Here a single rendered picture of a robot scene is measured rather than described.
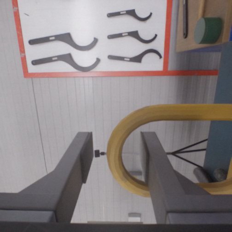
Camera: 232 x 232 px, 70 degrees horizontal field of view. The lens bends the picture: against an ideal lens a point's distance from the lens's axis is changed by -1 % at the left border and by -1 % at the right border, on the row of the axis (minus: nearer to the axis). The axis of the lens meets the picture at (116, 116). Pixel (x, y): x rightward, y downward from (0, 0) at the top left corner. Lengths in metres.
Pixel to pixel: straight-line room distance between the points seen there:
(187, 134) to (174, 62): 0.86
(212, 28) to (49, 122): 1.87
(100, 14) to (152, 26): 0.53
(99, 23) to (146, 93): 0.88
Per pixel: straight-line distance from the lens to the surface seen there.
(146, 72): 1.86
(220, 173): 0.50
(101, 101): 1.94
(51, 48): 1.99
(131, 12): 1.87
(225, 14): 0.82
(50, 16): 2.03
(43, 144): 2.33
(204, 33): 0.79
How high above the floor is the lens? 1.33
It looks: 2 degrees up
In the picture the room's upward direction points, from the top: 90 degrees counter-clockwise
